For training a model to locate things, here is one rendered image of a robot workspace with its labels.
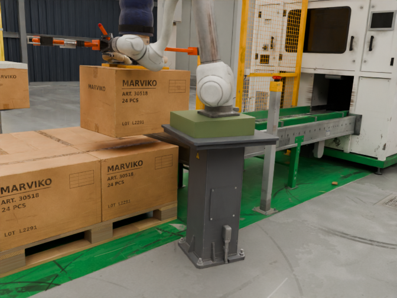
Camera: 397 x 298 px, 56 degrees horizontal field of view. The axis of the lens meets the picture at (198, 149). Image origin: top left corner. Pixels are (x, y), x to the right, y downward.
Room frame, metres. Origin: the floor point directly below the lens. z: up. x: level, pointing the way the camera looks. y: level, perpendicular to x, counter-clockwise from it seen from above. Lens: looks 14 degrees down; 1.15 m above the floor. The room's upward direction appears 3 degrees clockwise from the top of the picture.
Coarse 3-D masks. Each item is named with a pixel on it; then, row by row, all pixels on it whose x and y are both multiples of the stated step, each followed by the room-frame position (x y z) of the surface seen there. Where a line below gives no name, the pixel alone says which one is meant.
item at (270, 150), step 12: (276, 84) 2.71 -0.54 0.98; (276, 96) 2.72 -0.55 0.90; (276, 108) 2.73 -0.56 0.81; (276, 120) 2.74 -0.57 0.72; (276, 132) 2.75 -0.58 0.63; (264, 156) 2.76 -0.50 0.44; (264, 168) 2.75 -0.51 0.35; (264, 180) 2.74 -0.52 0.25; (264, 192) 2.73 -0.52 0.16; (264, 204) 2.73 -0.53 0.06
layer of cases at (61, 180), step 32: (64, 128) 2.95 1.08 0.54; (0, 160) 1.99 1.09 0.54; (32, 160) 2.02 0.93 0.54; (64, 160) 2.05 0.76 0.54; (96, 160) 2.09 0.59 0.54; (128, 160) 2.24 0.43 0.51; (160, 160) 2.41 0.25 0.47; (0, 192) 1.73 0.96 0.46; (32, 192) 1.84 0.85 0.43; (64, 192) 1.96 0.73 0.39; (96, 192) 2.09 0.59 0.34; (128, 192) 2.24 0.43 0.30; (160, 192) 2.42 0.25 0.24; (0, 224) 1.72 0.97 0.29; (32, 224) 1.83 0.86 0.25; (64, 224) 1.95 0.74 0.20
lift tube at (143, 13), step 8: (120, 0) 2.48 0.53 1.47; (128, 0) 2.43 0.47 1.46; (136, 0) 2.43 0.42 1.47; (144, 0) 2.45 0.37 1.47; (152, 0) 2.51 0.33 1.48; (128, 8) 2.44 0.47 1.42; (136, 8) 2.44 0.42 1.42; (144, 8) 2.46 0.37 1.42; (152, 8) 2.56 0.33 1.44; (120, 16) 2.48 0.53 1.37; (128, 16) 2.43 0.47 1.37; (136, 16) 2.43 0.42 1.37; (144, 16) 2.45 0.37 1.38; (152, 16) 2.51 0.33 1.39; (120, 24) 2.48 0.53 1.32; (136, 24) 2.43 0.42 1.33; (144, 24) 2.45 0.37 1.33; (152, 24) 2.53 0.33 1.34; (120, 32) 2.48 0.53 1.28; (128, 32) 2.43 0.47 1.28; (136, 32) 2.43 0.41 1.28
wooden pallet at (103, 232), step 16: (160, 208) 2.43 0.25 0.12; (176, 208) 2.52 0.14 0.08; (96, 224) 2.08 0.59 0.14; (112, 224) 2.16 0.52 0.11; (128, 224) 2.35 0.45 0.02; (144, 224) 2.36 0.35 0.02; (48, 240) 1.88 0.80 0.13; (80, 240) 2.10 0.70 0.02; (96, 240) 2.08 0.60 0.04; (112, 240) 2.16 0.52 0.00; (0, 256) 1.71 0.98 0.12; (16, 256) 1.76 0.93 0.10; (32, 256) 1.89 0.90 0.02; (48, 256) 1.90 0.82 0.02; (64, 256) 1.94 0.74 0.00; (0, 272) 1.71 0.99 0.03; (16, 272) 1.76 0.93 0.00
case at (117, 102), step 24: (96, 72) 2.28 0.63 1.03; (120, 72) 2.18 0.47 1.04; (144, 72) 2.30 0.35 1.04; (168, 72) 2.44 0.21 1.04; (96, 96) 2.28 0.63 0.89; (120, 96) 2.18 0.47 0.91; (144, 96) 2.30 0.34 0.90; (168, 96) 2.44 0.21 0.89; (96, 120) 2.28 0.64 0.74; (120, 120) 2.17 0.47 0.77; (144, 120) 2.30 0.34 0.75; (168, 120) 2.45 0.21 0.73
